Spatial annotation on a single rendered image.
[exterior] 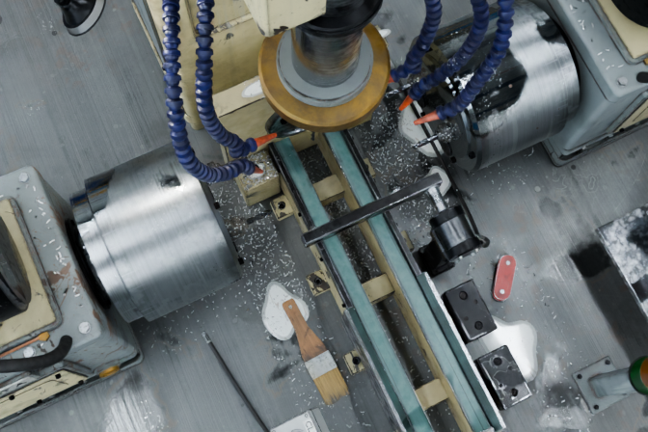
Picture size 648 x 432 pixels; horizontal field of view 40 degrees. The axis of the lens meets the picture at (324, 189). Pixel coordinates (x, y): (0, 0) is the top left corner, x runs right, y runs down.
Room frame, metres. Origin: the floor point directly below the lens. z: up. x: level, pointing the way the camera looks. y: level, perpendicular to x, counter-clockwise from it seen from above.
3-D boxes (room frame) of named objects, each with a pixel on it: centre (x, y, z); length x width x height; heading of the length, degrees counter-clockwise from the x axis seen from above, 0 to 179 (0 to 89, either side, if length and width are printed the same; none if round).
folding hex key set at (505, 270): (0.33, -0.35, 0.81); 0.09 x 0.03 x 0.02; 171
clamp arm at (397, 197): (0.38, -0.08, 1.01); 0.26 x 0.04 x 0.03; 121
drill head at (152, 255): (0.28, 0.30, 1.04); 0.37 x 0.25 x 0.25; 121
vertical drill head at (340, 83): (0.49, 0.02, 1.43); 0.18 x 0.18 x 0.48
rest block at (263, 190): (0.46, 0.13, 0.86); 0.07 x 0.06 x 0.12; 121
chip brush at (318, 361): (0.16, -0.01, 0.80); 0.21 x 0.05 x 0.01; 34
